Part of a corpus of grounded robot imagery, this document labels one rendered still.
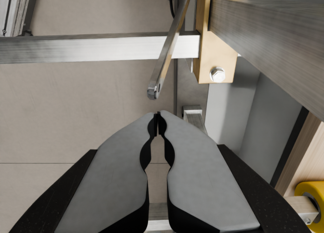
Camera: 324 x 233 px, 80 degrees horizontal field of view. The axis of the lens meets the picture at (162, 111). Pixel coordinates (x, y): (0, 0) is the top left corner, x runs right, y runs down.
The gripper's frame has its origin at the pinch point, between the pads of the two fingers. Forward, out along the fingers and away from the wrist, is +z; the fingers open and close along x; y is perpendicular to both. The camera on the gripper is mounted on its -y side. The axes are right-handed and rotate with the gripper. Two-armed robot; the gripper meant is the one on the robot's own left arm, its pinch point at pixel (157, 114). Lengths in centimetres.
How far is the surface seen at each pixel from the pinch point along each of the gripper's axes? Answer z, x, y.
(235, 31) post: 5.7, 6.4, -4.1
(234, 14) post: 6.5, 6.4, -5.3
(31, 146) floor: 106, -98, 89
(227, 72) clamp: 14.8, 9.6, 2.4
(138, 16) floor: 102, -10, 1
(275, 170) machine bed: 23.3, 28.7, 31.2
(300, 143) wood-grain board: 14.0, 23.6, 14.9
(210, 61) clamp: 14.8, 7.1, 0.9
